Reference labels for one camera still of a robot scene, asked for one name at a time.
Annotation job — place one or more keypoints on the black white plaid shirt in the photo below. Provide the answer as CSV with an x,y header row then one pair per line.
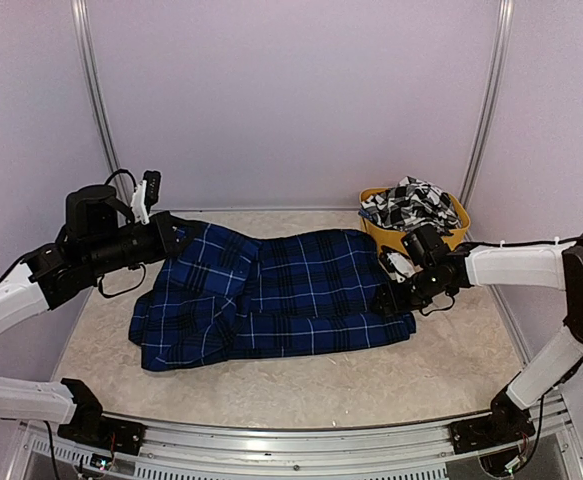
x,y
410,204

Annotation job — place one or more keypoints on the blue plaid long sleeve shirt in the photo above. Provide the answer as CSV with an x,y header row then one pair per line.
x,y
229,296

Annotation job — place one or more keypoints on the right aluminium frame post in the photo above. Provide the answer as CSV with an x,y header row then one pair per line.
x,y
490,99

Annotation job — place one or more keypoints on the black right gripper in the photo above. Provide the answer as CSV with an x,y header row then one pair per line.
x,y
392,301

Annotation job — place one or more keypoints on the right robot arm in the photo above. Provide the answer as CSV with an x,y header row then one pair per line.
x,y
427,267

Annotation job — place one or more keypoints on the aluminium frame post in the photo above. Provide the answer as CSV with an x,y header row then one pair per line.
x,y
79,10
490,99

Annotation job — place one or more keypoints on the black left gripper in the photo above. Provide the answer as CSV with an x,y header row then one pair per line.
x,y
166,244

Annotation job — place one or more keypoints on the left aluminium frame post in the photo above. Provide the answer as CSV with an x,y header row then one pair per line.
x,y
79,10

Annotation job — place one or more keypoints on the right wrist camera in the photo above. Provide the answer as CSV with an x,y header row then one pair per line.
x,y
397,266

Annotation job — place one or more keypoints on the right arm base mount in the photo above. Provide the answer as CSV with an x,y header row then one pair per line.
x,y
505,423

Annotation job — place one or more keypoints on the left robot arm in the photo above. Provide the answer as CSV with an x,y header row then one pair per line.
x,y
101,234

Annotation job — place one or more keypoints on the front aluminium rail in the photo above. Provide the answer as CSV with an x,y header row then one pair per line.
x,y
172,450

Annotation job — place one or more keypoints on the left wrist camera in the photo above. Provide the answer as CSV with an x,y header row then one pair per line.
x,y
145,196

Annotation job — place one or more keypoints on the yellow plastic basket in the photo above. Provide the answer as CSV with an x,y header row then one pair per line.
x,y
393,238

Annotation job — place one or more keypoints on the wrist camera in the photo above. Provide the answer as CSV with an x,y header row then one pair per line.
x,y
397,266
145,196

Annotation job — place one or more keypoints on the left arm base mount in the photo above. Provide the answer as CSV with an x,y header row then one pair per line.
x,y
90,426

